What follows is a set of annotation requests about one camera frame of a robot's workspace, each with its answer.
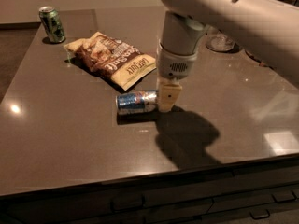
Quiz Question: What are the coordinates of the brown chip bag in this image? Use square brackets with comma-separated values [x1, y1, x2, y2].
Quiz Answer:
[64, 32, 156, 91]

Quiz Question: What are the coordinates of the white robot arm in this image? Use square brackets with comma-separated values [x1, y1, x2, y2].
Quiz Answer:
[157, 0, 299, 112]

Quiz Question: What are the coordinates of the wire mesh cup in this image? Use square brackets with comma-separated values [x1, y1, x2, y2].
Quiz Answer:
[206, 27, 235, 52]

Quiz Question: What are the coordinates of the black drawer handle left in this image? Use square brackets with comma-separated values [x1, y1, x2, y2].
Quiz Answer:
[111, 194, 144, 212]

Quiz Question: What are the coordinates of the green soda can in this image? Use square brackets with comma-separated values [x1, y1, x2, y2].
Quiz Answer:
[39, 6, 65, 44]

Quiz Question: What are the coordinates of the black drawer handle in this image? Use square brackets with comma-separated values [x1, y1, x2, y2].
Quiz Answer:
[111, 194, 144, 212]
[272, 190, 296, 203]
[249, 209, 270, 220]

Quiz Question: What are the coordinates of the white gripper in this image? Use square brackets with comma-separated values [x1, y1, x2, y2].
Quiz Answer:
[156, 41, 198, 113]

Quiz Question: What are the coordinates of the blue silver redbull can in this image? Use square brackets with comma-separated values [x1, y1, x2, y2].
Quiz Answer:
[116, 90, 157, 115]

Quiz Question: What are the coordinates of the black drawer handle right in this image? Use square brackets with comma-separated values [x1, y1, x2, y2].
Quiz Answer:
[272, 190, 296, 203]

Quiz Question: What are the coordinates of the black drawer handle lower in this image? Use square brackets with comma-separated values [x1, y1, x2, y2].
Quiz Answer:
[249, 209, 270, 220]

